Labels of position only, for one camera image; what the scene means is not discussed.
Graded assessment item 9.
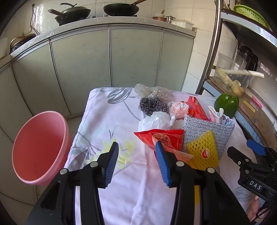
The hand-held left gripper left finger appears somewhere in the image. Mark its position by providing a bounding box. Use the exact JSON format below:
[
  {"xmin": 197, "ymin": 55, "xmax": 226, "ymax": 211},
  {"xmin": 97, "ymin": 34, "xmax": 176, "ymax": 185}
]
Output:
[{"xmin": 26, "ymin": 142, "xmax": 119, "ymax": 225}]

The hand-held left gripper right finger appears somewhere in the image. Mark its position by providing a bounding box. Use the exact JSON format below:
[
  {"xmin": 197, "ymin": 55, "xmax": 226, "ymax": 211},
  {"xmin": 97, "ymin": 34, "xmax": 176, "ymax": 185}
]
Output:
[{"xmin": 155, "ymin": 142, "xmax": 251, "ymax": 225}]

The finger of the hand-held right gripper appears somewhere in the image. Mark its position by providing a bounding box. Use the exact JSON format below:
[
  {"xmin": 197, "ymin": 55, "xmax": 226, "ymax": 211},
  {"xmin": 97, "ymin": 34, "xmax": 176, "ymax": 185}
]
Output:
[
  {"xmin": 246, "ymin": 139, "xmax": 277, "ymax": 163},
  {"xmin": 227, "ymin": 146, "xmax": 252, "ymax": 168}
]

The red snack packet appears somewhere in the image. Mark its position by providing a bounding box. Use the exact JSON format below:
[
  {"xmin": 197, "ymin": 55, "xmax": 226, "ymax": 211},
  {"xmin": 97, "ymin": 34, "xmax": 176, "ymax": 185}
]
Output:
[{"xmin": 134, "ymin": 129, "xmax": 194, "ymax": 167}]

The yellow foam fruit net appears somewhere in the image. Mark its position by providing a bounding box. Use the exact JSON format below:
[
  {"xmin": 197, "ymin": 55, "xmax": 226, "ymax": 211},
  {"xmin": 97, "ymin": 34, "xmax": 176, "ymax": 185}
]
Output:
[{"xmin": 187, "ymin": 130, "xmax": 220, "ymax": 170}]

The white plastic bag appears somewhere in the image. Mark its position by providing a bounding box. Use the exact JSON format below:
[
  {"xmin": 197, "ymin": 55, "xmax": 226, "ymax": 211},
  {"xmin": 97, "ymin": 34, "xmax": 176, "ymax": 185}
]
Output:
[{"xmin": 138, "ymin": 111, "xmax": 177, "ymax": 132}]

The silver glitter sponge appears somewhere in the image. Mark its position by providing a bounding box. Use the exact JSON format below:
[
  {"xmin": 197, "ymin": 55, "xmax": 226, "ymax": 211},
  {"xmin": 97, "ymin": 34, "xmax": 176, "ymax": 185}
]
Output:
[{"xmin": 182, "ymin": 116, "xmax": 235, "ymax": 159}]

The red white wrapper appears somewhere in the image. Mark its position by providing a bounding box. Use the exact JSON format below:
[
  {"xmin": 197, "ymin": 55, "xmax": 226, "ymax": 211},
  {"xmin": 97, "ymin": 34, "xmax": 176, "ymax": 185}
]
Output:
[{"xmin": 168, "ymin": 101, "xmax": 191, "ymax": 120}]

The steel wool scrubber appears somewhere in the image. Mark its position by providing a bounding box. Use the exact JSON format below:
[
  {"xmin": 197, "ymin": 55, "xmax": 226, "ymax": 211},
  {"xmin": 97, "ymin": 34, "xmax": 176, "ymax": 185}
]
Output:
[{"xmin": 138, "ymin": 96, "xmax": 169, "ymax": 116}]

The red medicine box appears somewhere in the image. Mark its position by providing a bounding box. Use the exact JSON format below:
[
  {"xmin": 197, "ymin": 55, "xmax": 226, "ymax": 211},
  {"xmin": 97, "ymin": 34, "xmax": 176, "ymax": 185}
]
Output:
[{"xmin": 186, "ymin": 96, "xmax": 209, "ymax": 121}]

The clear plastic bag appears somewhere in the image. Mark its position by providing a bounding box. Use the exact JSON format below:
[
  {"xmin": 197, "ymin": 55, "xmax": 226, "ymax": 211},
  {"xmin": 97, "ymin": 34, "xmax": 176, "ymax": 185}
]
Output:
[{"xmin": 134, "ymin": 84, "xmax": 172, "ymax": 102}]

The pink plastic bucket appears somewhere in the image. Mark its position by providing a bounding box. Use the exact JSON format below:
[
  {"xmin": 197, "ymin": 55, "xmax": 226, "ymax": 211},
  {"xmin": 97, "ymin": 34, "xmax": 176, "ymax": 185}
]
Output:
[{"xmin": 12, "ymin": 111, "xmax": 73, "ymax": 186}]

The person's right hand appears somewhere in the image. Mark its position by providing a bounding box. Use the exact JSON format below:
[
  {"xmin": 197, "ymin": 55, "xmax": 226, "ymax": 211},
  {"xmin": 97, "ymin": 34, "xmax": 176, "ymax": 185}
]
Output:
[{"xmin": 248, "ymin": 196, "xmax": 263, "ymax": 221}]

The floral white cloth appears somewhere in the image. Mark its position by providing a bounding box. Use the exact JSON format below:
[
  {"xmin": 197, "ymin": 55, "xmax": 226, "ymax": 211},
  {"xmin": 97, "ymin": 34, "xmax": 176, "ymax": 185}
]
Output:
[{"xmin": 64, "ymin": 87, "xmax": 260, "ymax": 225}]

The green bell pepper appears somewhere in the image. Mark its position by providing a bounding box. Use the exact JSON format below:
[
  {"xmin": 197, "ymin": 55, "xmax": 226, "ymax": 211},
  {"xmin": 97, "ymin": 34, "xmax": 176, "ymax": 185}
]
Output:
[{"xmin": 214, "ymin": 93, "xmax": 239, "ymax": 118}]

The white leek stalk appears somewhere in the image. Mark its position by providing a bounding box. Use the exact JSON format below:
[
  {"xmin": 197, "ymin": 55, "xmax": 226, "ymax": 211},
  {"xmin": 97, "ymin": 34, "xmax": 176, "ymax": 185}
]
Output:
[{"xmin": 218, "ymin": 68, "xmax": 265, "ymax": 79}]

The pale corn cob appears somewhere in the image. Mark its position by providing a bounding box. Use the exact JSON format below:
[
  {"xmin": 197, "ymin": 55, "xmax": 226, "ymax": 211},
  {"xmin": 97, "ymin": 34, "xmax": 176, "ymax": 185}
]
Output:
[{"xmin": 215, "ymin": 68, "xmax": 233, "ymax": 86}]

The clear plastic bowl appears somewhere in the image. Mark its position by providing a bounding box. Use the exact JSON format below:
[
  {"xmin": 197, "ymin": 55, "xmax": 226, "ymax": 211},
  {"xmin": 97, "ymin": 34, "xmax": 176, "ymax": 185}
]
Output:
[{"xmin": 214, "ymin": 52, "xmax": 253, "ymax": 93}]

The black blender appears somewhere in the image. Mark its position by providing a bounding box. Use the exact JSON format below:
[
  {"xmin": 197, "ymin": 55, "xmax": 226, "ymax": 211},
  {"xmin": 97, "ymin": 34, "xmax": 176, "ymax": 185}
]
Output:
[{"xmin": 233, "ymin": 45, "xmax": 259, "ymax": 72}]

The grey kitchen counter cabinet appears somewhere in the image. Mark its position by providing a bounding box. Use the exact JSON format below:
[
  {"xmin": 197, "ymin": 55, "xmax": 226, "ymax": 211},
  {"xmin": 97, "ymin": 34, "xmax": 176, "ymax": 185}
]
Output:
[{"xmin": 0, "ymin": 17, "xmax": 197, "ymax": 195}]

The metal kitchen rack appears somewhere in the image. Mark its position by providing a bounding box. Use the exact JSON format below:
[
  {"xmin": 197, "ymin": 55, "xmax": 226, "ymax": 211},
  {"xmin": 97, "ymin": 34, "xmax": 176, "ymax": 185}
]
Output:
[{"xmin": 196, "ymin": 0, "xmax": 277, "ymax": 156}]

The green plastic basket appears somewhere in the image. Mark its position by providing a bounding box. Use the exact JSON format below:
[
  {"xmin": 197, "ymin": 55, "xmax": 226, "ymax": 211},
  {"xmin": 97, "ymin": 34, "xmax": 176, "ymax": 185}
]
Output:
[{"xmin": 233, "ymin": 4, "xmax": 271, "ymax": 29}]

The white rectangular container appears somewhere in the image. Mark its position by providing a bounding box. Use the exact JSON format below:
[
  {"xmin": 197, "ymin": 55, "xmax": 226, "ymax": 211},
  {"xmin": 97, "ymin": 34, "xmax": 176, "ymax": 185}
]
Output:
[{"xmin": 171, "ymin": 19, "xmax": 194, "ymax": 30}]

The black electric cooker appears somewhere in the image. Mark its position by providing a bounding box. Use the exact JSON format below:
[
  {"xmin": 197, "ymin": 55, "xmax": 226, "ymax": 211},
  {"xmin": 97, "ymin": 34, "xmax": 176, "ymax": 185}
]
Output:
[{"xmin": 10, "ymin": 36, "xmax": 36, "ymax": 54}]

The open black wok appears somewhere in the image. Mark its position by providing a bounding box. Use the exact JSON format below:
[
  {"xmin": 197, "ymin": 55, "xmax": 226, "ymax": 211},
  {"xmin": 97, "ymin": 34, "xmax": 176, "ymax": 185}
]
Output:
[{"xmin": 103, "ymin": 0, "xmax": 150, "ymax": 16}]

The lidded black wok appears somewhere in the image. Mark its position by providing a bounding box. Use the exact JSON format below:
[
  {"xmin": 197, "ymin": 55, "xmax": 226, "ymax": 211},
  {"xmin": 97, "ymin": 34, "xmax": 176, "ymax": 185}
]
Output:
[{"xmin": 48, "ymin": 3, "xmax": 91, "ymax": 25}]

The black power cable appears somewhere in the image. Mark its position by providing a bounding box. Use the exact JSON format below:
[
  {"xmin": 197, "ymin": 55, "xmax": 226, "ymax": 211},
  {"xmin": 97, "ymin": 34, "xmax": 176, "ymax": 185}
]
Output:
[{"xmin": 30, "ymin": 10, "xmax": 40, "ymax": 35}]

